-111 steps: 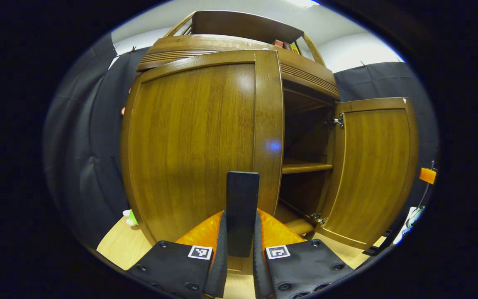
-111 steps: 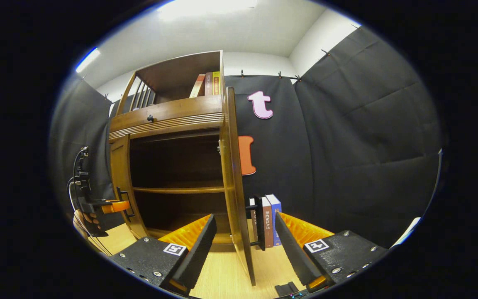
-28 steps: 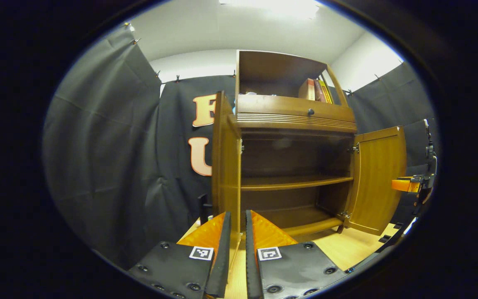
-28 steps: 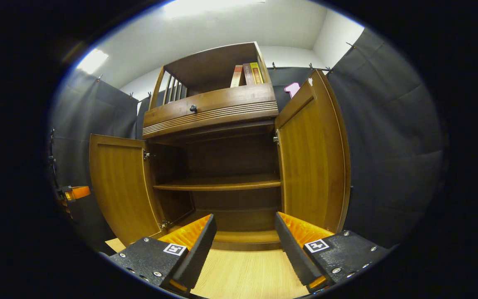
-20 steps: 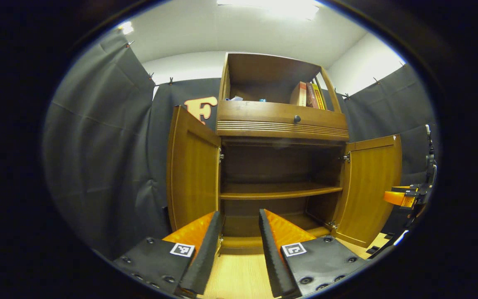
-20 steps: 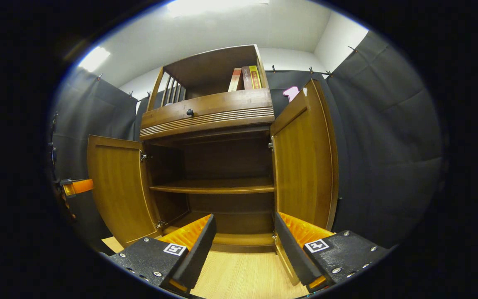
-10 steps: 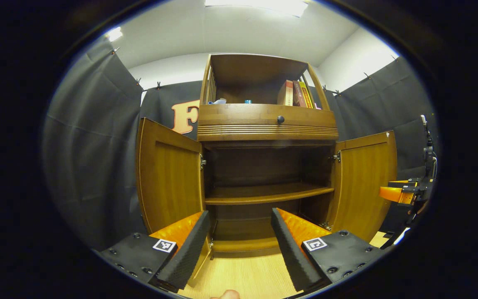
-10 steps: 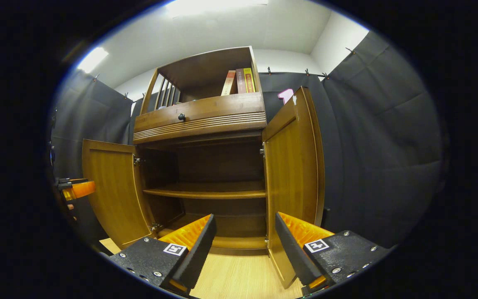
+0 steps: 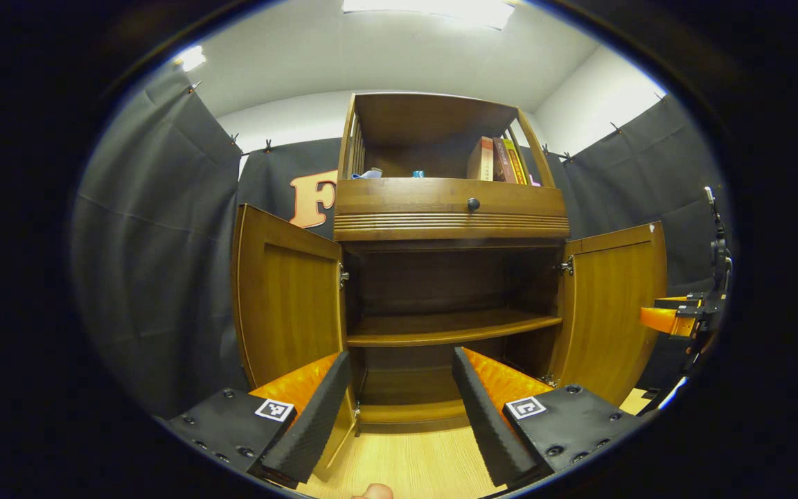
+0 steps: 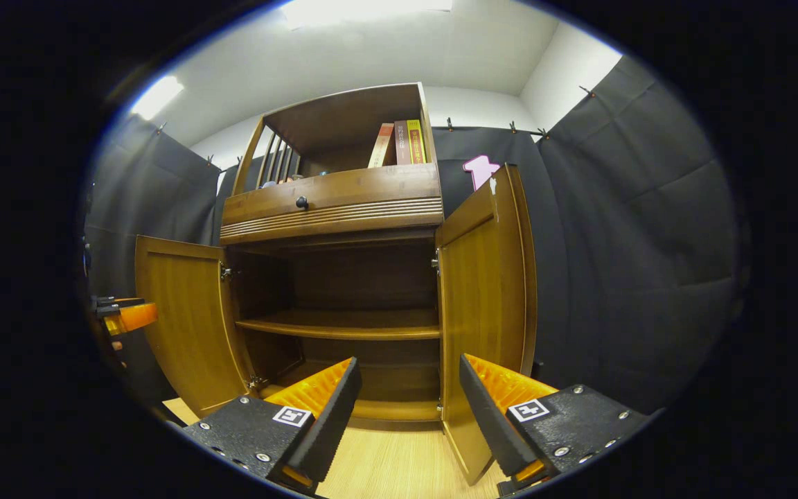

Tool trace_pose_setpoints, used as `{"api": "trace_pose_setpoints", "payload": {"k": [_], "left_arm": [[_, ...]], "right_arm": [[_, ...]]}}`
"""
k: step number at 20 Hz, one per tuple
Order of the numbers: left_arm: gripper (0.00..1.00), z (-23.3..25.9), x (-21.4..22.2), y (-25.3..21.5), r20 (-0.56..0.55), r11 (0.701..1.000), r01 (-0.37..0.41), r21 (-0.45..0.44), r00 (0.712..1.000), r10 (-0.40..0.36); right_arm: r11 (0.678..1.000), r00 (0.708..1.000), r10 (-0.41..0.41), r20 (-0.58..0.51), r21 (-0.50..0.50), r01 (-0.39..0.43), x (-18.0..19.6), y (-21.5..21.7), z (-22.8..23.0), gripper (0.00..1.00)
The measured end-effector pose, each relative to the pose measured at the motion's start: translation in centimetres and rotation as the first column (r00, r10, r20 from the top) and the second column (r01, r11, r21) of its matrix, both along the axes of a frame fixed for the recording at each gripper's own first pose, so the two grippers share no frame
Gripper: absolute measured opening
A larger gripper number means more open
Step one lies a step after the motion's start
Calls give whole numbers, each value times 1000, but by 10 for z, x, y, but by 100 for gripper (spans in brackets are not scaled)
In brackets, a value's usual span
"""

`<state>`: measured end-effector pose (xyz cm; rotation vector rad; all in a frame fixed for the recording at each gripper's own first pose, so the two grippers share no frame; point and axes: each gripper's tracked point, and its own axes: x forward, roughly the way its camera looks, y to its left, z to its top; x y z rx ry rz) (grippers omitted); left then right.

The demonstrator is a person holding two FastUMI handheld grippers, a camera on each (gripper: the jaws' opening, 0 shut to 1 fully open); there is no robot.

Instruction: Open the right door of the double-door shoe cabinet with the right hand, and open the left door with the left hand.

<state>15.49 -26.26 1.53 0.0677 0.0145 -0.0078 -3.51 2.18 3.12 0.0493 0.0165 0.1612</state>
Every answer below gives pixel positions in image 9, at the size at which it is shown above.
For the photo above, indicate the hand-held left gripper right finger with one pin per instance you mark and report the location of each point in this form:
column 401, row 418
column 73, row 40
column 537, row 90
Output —
column 485, row 423

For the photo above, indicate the wooden drawer with black knob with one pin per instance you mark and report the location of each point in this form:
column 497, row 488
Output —
column 406, row 197

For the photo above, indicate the wooden double-door shoe cabinet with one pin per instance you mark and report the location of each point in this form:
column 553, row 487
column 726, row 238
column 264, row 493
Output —
column 440, row 284

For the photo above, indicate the large ceiling light panel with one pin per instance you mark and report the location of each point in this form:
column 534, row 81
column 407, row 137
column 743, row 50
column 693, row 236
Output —
column 433, row 8

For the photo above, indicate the white and blue small object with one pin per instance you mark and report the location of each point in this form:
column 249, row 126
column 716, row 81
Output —
column 369, row 174

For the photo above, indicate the wooden shoe cabinet door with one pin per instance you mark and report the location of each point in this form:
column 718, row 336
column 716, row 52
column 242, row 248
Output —
column 288, row 305
column 614, row 312

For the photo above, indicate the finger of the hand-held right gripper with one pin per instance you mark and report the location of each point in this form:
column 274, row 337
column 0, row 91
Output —
column 659, row 320

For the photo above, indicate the brown shelf book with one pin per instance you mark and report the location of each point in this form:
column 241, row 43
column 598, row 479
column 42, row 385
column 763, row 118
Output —
column 503, row 161

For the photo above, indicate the small ceiling light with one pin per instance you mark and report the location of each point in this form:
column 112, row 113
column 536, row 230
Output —
column 192, row 58

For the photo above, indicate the cream and red book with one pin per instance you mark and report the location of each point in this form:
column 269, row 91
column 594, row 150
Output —
column 480, row 159

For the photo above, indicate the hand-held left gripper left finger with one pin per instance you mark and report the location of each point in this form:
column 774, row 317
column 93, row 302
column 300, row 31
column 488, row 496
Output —
column 319, row 423

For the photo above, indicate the yellow book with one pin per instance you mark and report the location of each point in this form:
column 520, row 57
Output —
column 516, row 163

